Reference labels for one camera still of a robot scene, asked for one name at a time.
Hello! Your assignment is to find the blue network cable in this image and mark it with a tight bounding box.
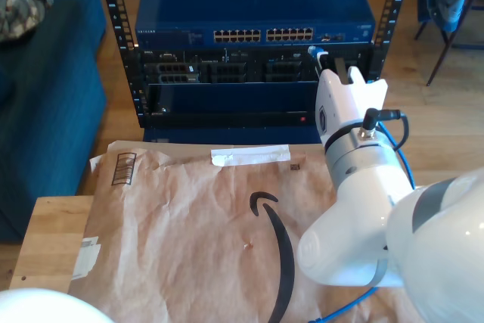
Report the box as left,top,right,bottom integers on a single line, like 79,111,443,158
306,45,417,323

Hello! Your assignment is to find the black rack server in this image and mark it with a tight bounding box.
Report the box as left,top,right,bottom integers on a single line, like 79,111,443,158
138,47,374,84

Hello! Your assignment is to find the chair with woven seat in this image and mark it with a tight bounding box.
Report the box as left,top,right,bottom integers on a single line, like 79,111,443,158
414,0,484,88

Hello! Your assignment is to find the long white tape strip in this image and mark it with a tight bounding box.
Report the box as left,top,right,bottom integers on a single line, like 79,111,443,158
210,144,292,167

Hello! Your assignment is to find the brown paper mailer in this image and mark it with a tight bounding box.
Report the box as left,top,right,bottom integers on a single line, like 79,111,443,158
66,140,417,323

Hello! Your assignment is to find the blue sofa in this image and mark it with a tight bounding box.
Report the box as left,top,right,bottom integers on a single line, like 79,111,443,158
0,0,108,244

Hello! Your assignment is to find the white shipping label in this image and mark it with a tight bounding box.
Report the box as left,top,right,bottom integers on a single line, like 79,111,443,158
70,235,102,281

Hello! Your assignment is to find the camouflage cloth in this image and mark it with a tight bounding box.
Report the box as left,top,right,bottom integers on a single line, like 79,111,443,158
0,0,54,43

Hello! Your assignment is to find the black gripper connector cable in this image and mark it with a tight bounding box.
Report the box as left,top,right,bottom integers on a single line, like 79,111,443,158
361,107,410,150

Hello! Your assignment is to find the black rack frame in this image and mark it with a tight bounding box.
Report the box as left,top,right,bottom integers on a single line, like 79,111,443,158
94,0,417,129

